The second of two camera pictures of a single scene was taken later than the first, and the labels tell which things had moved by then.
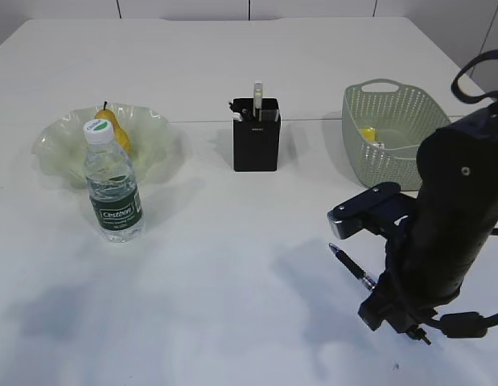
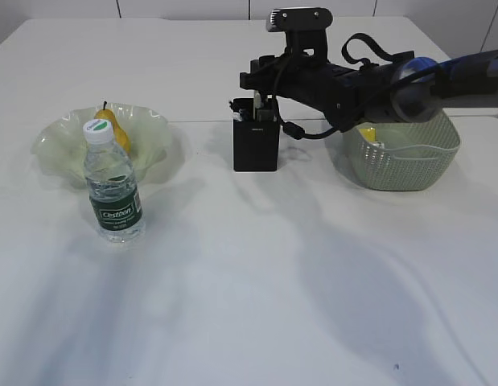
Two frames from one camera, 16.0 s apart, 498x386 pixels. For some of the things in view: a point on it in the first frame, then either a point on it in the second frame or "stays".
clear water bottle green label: (113, 195) stays
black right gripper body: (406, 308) to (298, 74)
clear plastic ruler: (269, 115) stays
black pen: (246, 116) stays
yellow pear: (121, 139) stays
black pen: (349, 264) to (269, 102)
